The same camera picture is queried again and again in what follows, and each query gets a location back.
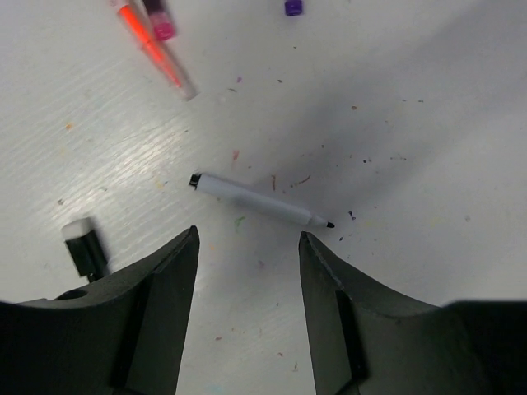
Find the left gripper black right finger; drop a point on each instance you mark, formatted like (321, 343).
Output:
(366, 338)

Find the black pen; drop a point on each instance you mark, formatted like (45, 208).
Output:
(86, 250)

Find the purple pen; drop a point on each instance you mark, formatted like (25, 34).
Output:
(293, 7)

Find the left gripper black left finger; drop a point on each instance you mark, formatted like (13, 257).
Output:
(122, 334)

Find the white pen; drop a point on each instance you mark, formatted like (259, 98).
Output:
(245, 197)

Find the orange pen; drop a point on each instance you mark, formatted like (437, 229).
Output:
(153, 49)

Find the red pen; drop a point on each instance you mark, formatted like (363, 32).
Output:
(160, 18)

